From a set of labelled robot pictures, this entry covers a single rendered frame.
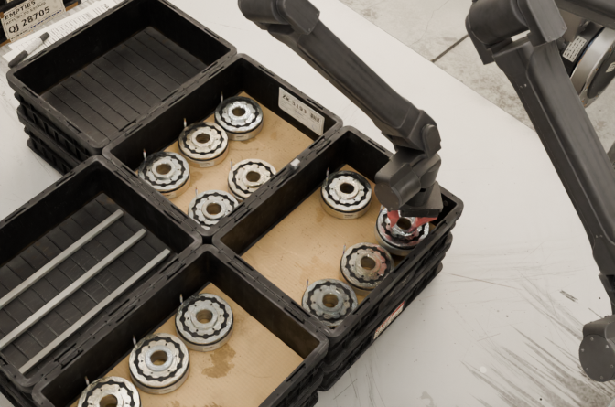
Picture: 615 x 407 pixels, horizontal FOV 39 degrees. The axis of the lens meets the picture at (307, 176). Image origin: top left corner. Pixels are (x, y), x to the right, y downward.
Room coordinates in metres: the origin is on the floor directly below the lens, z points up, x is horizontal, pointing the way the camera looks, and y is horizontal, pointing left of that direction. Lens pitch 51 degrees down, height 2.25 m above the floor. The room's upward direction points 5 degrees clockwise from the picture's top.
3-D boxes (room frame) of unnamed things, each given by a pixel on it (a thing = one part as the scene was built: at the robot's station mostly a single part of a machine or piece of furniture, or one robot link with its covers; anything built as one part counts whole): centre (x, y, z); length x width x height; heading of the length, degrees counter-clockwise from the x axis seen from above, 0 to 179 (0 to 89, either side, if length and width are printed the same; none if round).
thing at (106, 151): (1.13, 0.17, 0.92); 0.40 x 0.30 x 0.02; 143
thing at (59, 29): (1.59, 0.60, 0.70); 0.33 x 0.23 x 0.01; 140
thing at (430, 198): (0.99, -0.20, 1.00); 0.10 x 0.07 x 0.07; 98
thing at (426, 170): (0.99, -0.20, 1.06); 0.07 x 0.06 x 0.07; 140
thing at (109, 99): (1.31, 0.41, 0.87); 0.40 x 0.30 x 0.11; 143
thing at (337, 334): (0.95, -0.07, 0.92); 0.40 x 0.30 x 0.02; 143
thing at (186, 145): (1.18, 0.22, 0.86); 0.10 x 0.10 x 0.01
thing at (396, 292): (0.95, -0.07, 0.87); 0.40 x 0.30 x 0.11; 143
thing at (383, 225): (0.99, -0.19, 0.88); 0.10 x 0.10 x 0.01
